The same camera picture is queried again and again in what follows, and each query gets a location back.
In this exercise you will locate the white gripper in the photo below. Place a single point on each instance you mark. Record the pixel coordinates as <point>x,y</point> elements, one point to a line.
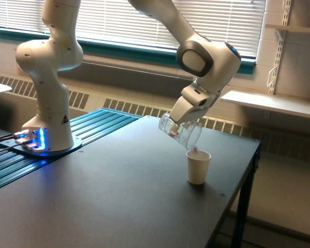
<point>193,104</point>

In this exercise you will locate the clear plastic cup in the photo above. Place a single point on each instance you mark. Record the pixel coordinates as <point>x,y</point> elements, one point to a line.
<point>188,137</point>

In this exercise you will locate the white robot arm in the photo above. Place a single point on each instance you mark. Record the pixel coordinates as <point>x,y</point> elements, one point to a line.
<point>213,65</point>

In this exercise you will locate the small pink candy pieces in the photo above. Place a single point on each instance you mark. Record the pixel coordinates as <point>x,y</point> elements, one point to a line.
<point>173,134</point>

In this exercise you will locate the white paper cup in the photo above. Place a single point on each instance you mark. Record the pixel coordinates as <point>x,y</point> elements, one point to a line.
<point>198,162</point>

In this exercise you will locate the beige baseboard radiator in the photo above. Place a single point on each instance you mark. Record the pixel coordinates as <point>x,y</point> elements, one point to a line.
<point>275,142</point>

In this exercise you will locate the black table leg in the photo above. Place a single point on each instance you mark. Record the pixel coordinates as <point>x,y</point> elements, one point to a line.
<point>244,199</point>

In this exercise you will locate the white window blinds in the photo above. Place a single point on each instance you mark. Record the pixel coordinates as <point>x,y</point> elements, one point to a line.
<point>236,22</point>

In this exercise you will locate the white shelf standard rail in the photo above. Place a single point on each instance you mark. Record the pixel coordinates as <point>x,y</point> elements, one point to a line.
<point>280,31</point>

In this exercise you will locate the white lower wall shelf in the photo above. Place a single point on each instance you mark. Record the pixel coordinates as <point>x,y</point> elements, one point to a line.
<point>286,105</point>

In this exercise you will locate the white wall shelf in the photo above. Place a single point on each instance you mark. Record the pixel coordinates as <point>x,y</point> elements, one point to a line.
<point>295,29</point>
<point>286,105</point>

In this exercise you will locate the white upper wall shelf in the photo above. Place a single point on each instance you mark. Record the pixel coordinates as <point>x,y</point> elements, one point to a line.
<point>295,29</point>

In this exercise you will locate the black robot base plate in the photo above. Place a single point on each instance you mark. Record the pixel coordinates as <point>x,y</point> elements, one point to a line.
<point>48,154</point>

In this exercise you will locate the blue ribbed aluminium rail plate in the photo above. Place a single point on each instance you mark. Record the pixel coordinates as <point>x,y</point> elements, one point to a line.
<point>89,128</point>

